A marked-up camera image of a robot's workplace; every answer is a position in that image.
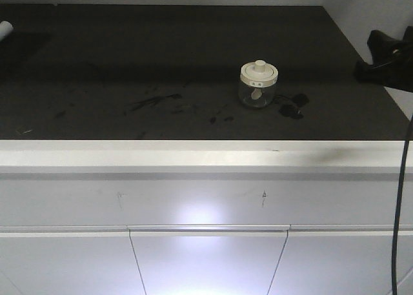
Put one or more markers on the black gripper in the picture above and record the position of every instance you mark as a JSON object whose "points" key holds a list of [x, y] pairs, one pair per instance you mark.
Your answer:
{"points": [[397, 74]]}

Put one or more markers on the glass jar with cream lid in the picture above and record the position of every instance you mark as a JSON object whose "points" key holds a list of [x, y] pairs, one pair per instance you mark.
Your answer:
{"points": [[257, 84]]}

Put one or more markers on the white centre cabinet door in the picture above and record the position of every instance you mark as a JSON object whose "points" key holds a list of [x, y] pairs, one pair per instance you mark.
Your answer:
{"points": [[208, 262]]}

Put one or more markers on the white left cabinet door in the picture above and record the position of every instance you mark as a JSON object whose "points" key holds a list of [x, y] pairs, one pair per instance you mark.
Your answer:
{"points": [[70, 263]]}

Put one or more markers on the rolled white paper sheet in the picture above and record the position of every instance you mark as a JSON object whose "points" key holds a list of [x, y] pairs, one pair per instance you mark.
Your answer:
{"points": [[6, 29]]}

